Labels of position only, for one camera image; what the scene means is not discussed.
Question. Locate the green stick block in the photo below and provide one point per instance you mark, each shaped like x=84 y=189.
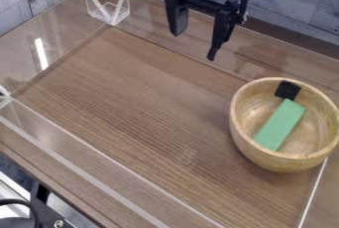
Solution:
x=279 y=125

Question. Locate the black table leg frame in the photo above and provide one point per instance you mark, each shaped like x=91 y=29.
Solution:
x=56 y=213

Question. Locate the wooden bowl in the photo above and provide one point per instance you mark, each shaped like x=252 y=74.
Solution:
x=312 y=140

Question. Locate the black square patch in bowl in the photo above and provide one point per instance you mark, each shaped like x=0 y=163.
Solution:
x=287 y=90

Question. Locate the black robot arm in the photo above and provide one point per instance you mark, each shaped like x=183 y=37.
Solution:
x=206 y=8

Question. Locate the clear acrylic enclosure wall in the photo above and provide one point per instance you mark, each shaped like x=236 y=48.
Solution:
x=116 y=118

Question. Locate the clear acrylic corner bracket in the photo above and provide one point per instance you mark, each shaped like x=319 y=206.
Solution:
x=110 y=13

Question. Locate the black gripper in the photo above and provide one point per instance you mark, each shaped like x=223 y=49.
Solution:
x=226 y=20

